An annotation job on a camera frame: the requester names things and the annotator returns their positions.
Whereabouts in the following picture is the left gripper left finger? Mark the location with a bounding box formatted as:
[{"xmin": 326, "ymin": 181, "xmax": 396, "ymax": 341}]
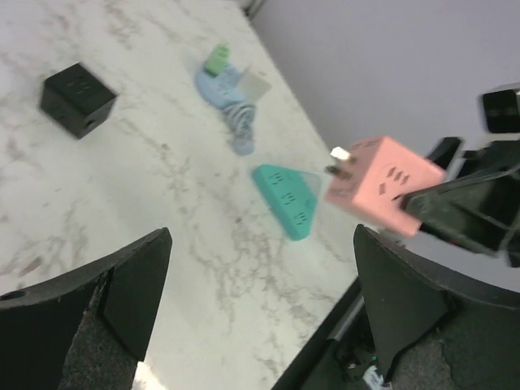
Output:
[{"xmin": 1, "ymin": 227, "xmax": 172, "ymax": 389}]

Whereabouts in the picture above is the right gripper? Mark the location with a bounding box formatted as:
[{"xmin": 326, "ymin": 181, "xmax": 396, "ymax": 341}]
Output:
[{"xmin": 401, "ymin": 84, "xmax": 519, "ymax": 268}]

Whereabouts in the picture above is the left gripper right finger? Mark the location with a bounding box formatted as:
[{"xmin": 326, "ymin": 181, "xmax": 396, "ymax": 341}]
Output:
[{"xmin": 353, "ymin": 225, "xmax": 519, "ymax": 389}]

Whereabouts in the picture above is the pink cube socket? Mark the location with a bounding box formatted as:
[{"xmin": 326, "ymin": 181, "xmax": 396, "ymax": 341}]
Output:
[{"xmin": 324, "ymin": 136, "xmax": 445, "ymax": 237}]

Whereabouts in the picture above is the white cube adapter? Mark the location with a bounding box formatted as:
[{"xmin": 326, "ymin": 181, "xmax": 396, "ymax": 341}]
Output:
[{"xmin": 237, "ymin": 66, "xmax": 272, "ymax": 103}]

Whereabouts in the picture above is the blue round power strip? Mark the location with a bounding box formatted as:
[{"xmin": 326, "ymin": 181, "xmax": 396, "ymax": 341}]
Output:
[{"xmin": 194, "ymin": 63, "xmax": 246, "ymax": 110}]

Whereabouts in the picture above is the green plug adapter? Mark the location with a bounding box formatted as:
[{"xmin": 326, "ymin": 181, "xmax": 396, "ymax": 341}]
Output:
[{"xmin": 204, "ymin": 43, "xmax": 230, "ymax": 76}]

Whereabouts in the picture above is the teal triangular power strip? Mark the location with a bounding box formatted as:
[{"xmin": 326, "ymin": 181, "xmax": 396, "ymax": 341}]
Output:
[{"xmin": 252, "ymin": 164, "xmax": 322, "ymax": 241}]

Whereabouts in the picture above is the black cube socket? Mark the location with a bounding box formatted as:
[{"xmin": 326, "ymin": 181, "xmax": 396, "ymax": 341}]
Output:
[{"xmin": 40, "ymin": 63, "xmax": 117, "ymax": 139}]

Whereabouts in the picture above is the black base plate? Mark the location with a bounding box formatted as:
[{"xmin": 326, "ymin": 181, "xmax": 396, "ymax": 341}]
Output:
[{"xmin": 273, "ymin": 279, "xmax": 378, "ymax": 389}]

